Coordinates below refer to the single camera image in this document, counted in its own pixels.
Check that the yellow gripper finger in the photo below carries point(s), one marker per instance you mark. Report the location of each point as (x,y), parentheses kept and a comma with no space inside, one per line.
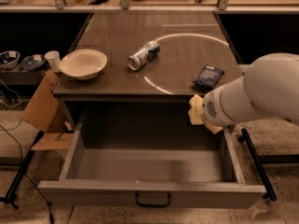
(196,101)
(214,129)

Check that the yellow sponge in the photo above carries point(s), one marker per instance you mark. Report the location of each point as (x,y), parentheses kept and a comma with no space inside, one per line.
(195,119)

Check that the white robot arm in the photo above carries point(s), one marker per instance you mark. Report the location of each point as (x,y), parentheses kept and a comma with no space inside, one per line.
(269,88)

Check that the grey cabinet with dark top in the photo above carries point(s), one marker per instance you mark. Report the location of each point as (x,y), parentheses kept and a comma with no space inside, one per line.
(189,40)

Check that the grey open top drawer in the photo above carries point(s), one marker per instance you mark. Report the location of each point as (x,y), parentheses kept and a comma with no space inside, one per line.
(120,149)

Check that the dark blue snack packet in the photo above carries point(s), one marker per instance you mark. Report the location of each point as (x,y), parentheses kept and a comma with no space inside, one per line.
(209,77)

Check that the silver blue soda can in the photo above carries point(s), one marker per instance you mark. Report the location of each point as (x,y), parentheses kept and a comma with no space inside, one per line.
(146,54)

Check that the black bar right stand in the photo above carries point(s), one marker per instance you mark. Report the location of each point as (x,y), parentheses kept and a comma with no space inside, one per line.
(244,137)

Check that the white bowl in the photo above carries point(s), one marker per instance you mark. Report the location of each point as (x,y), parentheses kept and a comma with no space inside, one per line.
(83,64)

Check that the white paper cup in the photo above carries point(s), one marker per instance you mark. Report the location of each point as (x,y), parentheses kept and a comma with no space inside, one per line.
(53,58)

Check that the brown cardboard box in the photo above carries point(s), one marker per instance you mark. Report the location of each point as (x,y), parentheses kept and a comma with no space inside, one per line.
(45,113)

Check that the blue bowl on shelf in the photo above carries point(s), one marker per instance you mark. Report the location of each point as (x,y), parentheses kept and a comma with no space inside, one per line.
(33,62)

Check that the blue patterned bowl far left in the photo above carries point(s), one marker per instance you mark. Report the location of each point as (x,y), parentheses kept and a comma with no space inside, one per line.
(9,59)

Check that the black tripod leg left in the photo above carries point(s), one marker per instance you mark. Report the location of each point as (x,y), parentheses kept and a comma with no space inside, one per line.
(19,165)

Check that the black drawer handle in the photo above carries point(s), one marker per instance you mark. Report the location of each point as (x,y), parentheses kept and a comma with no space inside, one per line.
(150,200)

